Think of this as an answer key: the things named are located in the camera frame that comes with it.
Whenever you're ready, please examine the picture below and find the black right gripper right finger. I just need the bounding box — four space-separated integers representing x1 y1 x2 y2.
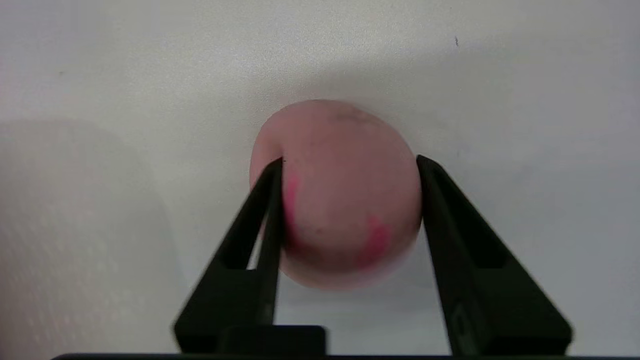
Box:
416 155 573 356

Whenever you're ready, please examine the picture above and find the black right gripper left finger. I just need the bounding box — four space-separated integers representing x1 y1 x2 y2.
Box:
173 157 286 354

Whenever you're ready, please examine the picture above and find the pink peach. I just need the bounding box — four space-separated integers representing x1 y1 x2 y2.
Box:
249 99 423 291

